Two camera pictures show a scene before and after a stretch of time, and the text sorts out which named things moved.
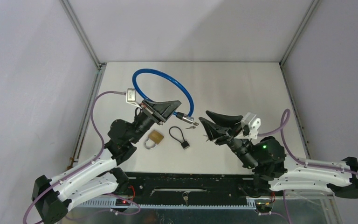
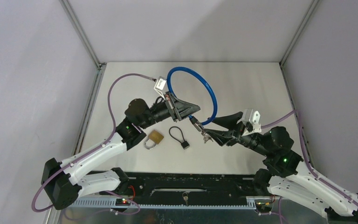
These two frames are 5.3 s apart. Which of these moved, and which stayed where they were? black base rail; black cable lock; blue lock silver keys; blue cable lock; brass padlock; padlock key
Moved: blue lock silver keys; blue cable lock
Stayed: padlock key; black cable lock; black base rail; brass padlock
